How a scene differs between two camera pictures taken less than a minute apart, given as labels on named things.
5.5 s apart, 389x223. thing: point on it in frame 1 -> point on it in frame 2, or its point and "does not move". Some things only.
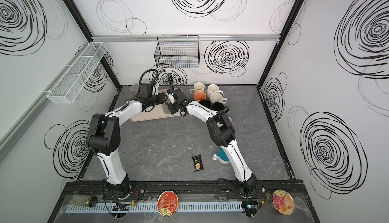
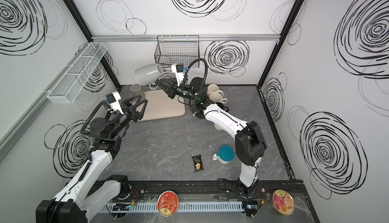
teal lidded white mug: (221, 156) does not move
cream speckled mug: (217, 97) does not move
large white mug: (213, 88) does not move
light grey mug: (165, 109) -> (148, 75)
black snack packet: (198, 163) does not move
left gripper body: (158, 98) -> (126, 113)
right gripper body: (169, 105) -> (169, 90)
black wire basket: (178, 51) does not move
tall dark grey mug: (133, 90) does not move
